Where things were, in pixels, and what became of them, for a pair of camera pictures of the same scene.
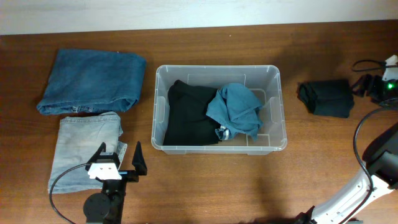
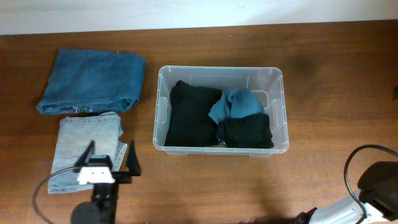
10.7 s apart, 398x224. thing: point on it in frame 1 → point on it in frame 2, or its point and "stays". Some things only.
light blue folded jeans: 78,139 stays
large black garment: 188,124 stays
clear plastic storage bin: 264,81 stays
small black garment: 327,98 → 253,132
